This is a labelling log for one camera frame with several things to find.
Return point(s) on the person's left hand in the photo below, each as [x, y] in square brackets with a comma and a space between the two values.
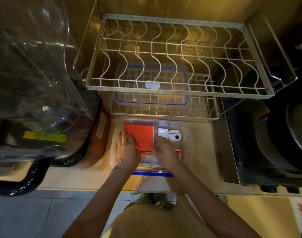
[127, 154]

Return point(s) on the person's right hand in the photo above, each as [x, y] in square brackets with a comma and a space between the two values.
[167, 154]

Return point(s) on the person's left fingers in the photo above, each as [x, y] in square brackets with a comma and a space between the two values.
[130, 140]

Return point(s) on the person's right fingers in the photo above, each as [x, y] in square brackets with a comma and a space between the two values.
[159, 143]

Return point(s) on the person's right forearm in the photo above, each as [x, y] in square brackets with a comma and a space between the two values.
[208, 208]

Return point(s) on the person's left forearm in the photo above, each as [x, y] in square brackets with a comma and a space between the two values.
[101, 208]

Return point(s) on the white charger adapter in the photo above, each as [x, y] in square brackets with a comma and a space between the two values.
[163, 133]

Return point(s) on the white round earbuds case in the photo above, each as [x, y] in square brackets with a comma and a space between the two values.
[175, 136]

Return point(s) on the small red packet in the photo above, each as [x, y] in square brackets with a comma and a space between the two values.
[178, 154]

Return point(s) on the clear plastic storage container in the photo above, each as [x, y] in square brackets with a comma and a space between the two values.
[185, 148]

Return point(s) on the red and black dispenser base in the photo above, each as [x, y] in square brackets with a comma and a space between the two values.
[99, 141]

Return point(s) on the clear lid with blue seal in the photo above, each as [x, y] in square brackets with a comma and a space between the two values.
[151, 96]

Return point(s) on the person's shoe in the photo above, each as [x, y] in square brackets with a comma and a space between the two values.
[163, 202]

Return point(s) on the person's beige shorts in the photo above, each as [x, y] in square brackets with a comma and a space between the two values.
[158, 220]

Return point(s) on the black gas stove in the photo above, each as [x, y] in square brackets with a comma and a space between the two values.
[242, 151]

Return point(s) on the black curved pipe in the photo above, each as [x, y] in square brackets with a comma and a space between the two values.
[24, 178]

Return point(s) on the large clear water jug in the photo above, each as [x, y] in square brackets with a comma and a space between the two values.
[34, 79]

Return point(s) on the black cooking pan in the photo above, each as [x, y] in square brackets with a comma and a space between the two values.
[285, 138]

